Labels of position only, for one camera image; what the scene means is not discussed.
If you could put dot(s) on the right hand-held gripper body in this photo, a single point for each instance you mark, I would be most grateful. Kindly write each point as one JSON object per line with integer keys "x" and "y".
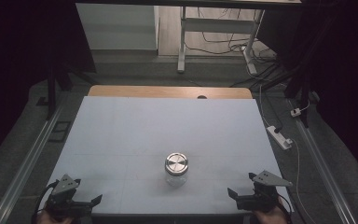
{"x": 261, "y": 199}

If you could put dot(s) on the white power adapter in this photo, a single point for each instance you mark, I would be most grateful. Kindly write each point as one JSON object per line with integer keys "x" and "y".
{"x": 296, "y": 112}

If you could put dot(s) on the black rectangular floor frame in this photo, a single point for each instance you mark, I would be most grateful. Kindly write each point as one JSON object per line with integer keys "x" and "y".
{"x": 52, "y": 137}

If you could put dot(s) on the grey partition panel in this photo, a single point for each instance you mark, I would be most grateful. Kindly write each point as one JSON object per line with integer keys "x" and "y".
{"x": 118, "y": 28}

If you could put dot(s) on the person's right hand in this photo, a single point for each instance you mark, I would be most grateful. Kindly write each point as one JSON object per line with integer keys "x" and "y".
{"x": 270, "y": 216}

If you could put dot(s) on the white desk frame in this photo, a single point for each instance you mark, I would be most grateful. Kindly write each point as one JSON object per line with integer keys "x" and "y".
{"x": 217, "y": 25}

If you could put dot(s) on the black curtain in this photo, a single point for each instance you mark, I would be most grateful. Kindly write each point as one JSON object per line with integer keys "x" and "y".
{"x": 338, "y": 62}
{"x": 18, "y": 46}

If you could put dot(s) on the silver metal jar lid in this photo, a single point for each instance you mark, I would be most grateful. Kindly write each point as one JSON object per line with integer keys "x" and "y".
{"x": 176, "y": 162}

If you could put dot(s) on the black plug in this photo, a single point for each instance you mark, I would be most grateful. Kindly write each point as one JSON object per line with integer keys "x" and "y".
{"x": 278, "y": 128}

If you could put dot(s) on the black metal stand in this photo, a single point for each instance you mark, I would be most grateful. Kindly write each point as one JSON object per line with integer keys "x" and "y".
{"x": 304, "y": 93}
{"x": 51, "y": 93}

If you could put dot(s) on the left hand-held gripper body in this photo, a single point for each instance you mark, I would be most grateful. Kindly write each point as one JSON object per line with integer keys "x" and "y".
{"x": 61, "y": 200}

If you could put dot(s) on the white power strip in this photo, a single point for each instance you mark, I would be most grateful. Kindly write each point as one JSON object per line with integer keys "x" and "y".
{"x": 279, "y": 137}

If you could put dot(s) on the aluminium floor rail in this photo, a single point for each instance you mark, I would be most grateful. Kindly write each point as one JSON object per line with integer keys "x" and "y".
{"x": 24, "y": 166}
{"x": 323, "y": 168}

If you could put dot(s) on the white table mat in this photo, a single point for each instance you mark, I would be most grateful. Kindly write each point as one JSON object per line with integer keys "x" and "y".
{"x": 136, "y": 130}

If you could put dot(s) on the clear glass jar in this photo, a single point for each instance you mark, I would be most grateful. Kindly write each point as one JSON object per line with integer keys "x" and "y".
{"x": 176, "y": 180}

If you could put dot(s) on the person's left hand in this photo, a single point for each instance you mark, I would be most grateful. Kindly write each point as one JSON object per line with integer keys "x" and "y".
{"x": 49, "y": 218}

